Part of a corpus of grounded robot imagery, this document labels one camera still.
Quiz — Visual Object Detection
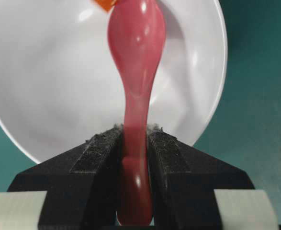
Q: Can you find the red plastic spoon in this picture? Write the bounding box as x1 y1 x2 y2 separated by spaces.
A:
107 0 166 226

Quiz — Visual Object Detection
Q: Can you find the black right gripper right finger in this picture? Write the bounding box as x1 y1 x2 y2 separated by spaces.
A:
148 131 279 230

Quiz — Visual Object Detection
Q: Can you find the white round bowl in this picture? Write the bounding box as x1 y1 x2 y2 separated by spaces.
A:
0 0 227 163

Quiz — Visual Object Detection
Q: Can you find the small red block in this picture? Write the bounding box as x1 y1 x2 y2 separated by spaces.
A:
93 0 118 12

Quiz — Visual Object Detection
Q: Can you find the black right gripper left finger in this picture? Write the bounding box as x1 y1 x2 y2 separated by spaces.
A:
0 127 122 230

